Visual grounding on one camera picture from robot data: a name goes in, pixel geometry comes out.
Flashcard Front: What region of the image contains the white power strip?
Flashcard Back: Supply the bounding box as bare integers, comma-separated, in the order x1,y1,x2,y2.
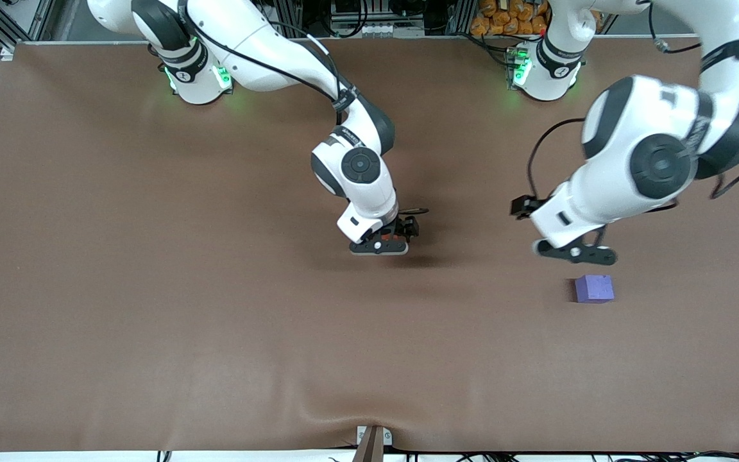
360,23,426,38

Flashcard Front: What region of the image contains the aluminium frame post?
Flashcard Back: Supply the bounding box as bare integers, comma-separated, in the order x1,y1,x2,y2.
448,0,476,36

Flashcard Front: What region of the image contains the brown table mat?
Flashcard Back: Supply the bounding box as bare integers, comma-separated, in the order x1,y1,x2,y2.
0,35,739,453

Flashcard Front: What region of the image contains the grey table bracket with post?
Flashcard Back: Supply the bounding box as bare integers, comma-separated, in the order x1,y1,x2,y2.
356,425,393,462

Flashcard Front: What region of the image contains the pile of orange objects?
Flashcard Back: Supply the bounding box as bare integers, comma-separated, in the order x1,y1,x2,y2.
470,0,548,37

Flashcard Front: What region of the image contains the purple foam block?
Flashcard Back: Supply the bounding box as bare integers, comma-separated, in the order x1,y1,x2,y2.
574,274,615,304

